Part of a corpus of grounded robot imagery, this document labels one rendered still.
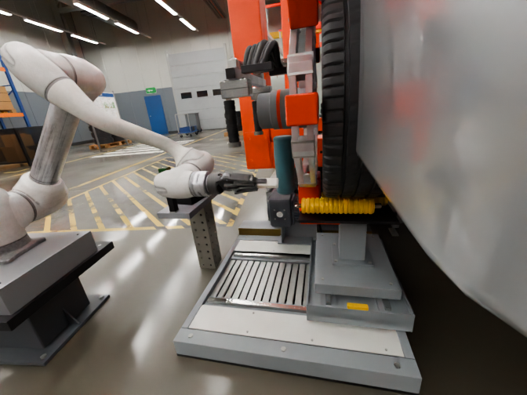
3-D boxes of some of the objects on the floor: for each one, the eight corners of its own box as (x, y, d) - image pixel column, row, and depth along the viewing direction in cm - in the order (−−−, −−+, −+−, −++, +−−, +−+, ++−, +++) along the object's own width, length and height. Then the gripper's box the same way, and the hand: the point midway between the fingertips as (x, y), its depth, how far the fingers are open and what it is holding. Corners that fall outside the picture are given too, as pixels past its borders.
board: (107, 151, 795) (87, 86, 728) (93, 152, 801) (72, 88, 734) (134, 144, 935) (119, 89, 867) (122, 146, 941) (107, 91, 873)
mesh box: (30, 166, 629) (13, 128, 595) (-12, 169, 644) (-31, 132, 610) (59, 159, 710) (46, 125, 677) (22, 162, 725) (7, 129, 692)
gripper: (216, 201, 88) (280, 201, 83) (200, 184, 77) (273, 183, 71) (219, 183, 91) (281, 182, 86) (204, 164, 80) (275, 161, 74)
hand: (267, 183), depth 79 cm, fingers closed
